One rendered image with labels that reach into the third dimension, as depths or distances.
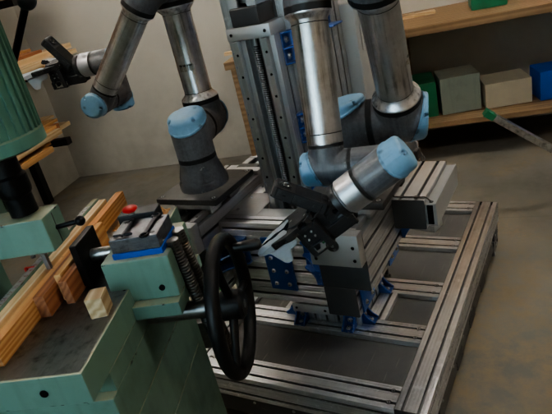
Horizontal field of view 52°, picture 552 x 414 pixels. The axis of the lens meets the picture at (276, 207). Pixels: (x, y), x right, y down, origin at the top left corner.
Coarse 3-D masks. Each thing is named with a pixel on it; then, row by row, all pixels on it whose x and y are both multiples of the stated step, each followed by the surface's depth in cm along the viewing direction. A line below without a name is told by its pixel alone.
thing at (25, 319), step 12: (120, 192) 146; (108, 204) 140; (120, 204) 144; (96, 216) 134; (108, 216) 137; (108, 228) 136; (48, 276) 110; (36, 288) 106; (24, 312) 99; (36, 312) 103; (12, 324) 96; (24, 324) 99; (0, 336) 94; (12, 336) 96; (24, 336) 98; (0, 348) 92; (12, 348) 95; (0, 360) 92
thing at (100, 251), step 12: (84, 240) 110; (96, 240) 115; (72, 252) 107; (84, 252) 110; (96, 252) 111; (108, 252) 111; (84, 264) 109; (96, 264) 113; (84, 276) 110; (96, 276) 113
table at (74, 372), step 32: (64, 320) 101; (96, 320) 99; (128, 320) 104; (32, 352) 94; (64, 352) 92; (96, 352) 92; (0, 384) 89; (32, 384) 88; (64, 384) 87; (96, 384) 90
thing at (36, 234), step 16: (48, 208) 107; (0, 224) 104; (16, 224) 103; (32, 224) 103; (48, 224) 104; (0, 240) 105; (16, 240) 105; (32, 240) 104; (48, 240) 104; (64, 240) 109; (0, 256) 106; (16, 256) 106
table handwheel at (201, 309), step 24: (216, 240) 105; (216, 264) 100; (240, 264) 120; (216, 288) 98; (240, 288) 111; (192, 312) 110; (216, 312) 97; (240, 312) 108; (216, 336) 97; (240, 360) 107
